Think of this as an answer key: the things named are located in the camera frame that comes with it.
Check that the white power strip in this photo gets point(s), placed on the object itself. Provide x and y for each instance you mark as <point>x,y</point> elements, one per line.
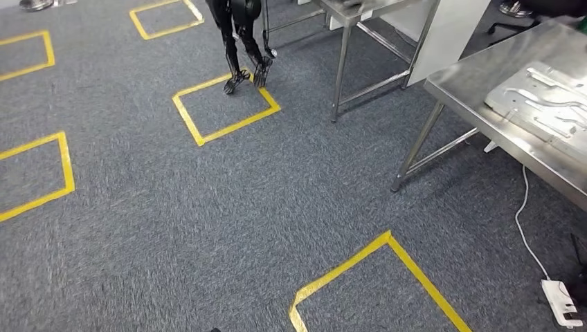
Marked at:
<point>559,302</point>

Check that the white panel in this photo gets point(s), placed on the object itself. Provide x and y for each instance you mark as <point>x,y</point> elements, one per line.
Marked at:
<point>454,32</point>

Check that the black standing robot legs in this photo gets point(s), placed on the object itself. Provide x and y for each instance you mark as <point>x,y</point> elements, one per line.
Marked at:
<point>229,36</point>

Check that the stainless steel workbench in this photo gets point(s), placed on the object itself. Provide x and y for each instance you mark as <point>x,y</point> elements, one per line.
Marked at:
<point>458,78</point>

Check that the stainless steel table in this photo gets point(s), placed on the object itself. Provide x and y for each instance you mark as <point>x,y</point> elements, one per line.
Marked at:
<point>341,68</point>

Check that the grooved aluminium plate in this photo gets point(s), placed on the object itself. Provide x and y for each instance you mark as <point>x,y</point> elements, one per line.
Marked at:
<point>550,105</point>

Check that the yellow floor tape square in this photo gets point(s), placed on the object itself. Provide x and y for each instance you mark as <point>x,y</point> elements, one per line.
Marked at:
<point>192,123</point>
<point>412,266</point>
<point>66,165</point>
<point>48,50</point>

